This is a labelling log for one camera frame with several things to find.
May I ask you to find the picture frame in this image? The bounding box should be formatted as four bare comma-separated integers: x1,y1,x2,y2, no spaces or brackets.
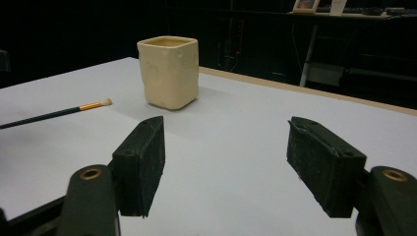
292,0,321,15

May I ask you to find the white-legged desk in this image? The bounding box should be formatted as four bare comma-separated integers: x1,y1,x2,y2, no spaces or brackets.
287,9,417,89

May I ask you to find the white sheet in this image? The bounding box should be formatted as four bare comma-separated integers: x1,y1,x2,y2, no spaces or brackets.
0,56,417,236

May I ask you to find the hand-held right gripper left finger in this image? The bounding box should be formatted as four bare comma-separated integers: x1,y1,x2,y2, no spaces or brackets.
109,115,166,218

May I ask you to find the white card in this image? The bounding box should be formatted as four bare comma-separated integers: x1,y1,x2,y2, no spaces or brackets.
328,0,348,17

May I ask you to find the wooden table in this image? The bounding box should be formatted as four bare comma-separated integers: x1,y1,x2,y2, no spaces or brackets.
199,66,417,117

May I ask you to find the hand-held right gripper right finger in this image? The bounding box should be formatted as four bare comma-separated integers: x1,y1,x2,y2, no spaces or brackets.
286,116,368,219

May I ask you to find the dark-handled brush with gold ferrule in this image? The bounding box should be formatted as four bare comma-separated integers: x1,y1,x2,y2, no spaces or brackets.
0,97,113,131

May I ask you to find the cream square ceramic cup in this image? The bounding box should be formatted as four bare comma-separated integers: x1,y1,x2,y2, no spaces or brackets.
136,34,200,111

